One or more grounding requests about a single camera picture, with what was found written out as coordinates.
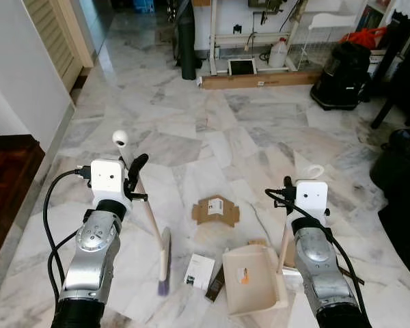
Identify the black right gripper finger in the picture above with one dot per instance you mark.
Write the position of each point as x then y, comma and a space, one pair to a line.
288, 183

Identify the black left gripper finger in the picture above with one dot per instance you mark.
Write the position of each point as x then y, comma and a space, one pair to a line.
128, 169
138, 171

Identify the beige broom with purple bristles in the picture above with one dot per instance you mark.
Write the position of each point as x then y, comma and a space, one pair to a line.
165, 256

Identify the brown cardboard scrap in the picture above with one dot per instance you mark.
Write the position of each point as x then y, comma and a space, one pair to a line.
215, 212

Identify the dark brown strip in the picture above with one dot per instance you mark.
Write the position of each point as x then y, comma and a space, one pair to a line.
347, 272

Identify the long brown cardboard box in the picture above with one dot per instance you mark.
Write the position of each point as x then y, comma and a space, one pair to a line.
260, 80

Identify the black round bin with lid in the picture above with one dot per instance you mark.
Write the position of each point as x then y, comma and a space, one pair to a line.
400, 160

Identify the dark brown wrapper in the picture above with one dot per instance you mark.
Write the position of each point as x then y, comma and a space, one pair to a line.
215, 285

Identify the black vacuum cleaner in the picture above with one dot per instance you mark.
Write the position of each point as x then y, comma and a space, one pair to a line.
342, 75

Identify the black bulky object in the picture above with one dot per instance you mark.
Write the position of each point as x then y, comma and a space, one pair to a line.
404, 236

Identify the white framed tablet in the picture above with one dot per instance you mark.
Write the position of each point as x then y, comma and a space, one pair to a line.
242, 67

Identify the white plastic jug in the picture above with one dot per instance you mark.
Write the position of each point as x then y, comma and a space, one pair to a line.
279, 55

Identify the black rolled mat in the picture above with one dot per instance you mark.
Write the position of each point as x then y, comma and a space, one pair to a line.
187, 48

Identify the wooden louvre door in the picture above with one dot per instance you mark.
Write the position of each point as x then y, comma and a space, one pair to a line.
55, 34

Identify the white metal shelf rack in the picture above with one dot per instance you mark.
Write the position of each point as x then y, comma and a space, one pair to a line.
213, 34

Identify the red bag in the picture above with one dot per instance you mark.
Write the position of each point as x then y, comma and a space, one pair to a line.
362, 37

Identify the blue crate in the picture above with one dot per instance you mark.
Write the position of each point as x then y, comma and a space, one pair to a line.
143, 5

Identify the black table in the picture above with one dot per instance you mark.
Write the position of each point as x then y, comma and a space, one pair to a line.
403, 61

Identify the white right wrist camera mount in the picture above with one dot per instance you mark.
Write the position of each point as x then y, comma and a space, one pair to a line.
311, 198

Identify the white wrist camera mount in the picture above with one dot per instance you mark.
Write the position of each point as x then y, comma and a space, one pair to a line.
311, 198
107, 179

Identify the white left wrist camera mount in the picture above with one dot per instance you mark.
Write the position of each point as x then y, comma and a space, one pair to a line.
107, 179

